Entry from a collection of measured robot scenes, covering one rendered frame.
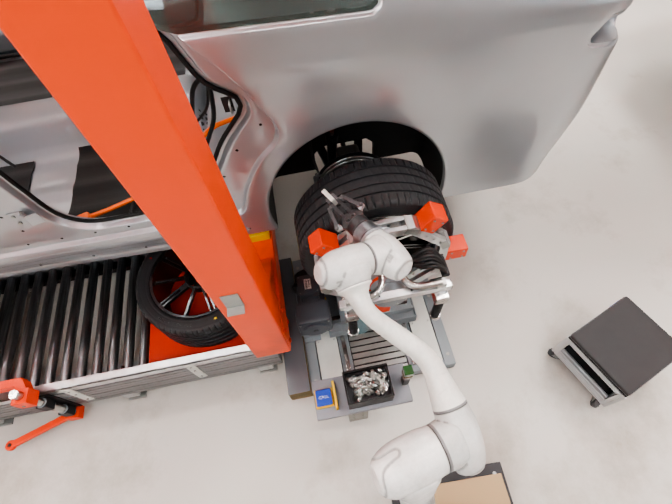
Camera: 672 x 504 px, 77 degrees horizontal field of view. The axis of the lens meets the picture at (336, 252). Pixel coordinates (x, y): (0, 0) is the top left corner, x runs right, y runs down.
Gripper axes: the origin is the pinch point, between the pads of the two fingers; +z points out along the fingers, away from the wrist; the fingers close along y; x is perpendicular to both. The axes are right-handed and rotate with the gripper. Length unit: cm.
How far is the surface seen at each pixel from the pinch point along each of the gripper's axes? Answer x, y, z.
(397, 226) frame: -23.4, 10.1, -13.1
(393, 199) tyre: -14.9, 15.6, -9.2
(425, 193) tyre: -26.1, 26.5, -9.6
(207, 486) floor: -76, -147, -9
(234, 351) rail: -53, -87, 21
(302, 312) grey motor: -66, -51, 19
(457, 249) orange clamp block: -52, 22, -23
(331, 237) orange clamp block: -12.4, -10.0, -3.3
